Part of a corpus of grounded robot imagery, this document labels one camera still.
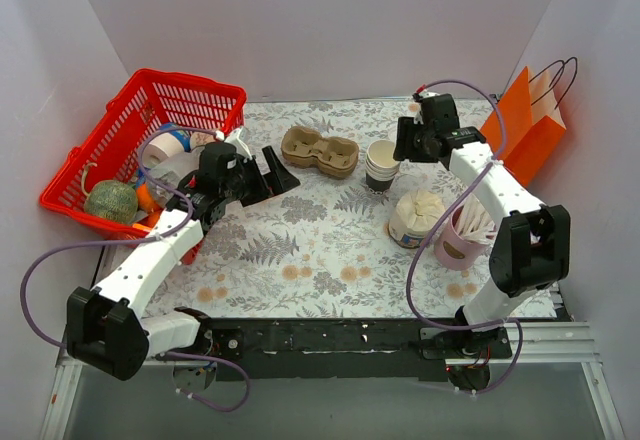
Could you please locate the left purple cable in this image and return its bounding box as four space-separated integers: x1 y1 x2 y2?
19 129 250 414

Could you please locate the pink cup holder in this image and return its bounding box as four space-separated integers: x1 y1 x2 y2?
434 207 493 271

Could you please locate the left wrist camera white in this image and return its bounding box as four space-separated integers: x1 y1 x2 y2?
214 127 252 159

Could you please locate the orange snack box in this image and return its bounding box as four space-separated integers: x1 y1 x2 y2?
132 209 163 233

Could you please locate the orange paper bag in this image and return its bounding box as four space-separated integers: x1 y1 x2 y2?
480 56 578 186

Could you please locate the napkin filled paper tub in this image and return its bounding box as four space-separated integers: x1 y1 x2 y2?
388 189 445 249

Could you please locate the grey crumpled paper bag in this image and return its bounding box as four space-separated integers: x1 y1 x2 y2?
149 152 200 188

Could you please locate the green netted melon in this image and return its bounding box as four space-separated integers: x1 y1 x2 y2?
84 180 138 224

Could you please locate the red plastic basket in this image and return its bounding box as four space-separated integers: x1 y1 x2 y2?
38 68 248 266

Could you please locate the floral table mat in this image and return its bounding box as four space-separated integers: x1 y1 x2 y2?
92 99 559 320

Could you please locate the orange fruit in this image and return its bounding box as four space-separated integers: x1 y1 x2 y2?
136 184 162 213

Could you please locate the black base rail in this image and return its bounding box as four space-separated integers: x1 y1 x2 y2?
183 318 515 382

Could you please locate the cardboard cup carrier stack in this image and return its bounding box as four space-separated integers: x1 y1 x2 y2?
281 126 359 179

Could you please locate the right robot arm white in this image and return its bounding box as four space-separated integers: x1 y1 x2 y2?
393 93 571 359

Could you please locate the toilet paper roll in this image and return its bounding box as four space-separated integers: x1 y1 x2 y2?
142 133 185 169

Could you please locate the stack of paper cups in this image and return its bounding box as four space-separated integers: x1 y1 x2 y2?
365 140 400 193

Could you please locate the beige printed pouch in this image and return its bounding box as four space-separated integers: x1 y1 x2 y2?
189 130 225 151

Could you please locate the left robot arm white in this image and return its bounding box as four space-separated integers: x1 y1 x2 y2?
66 142 300 380

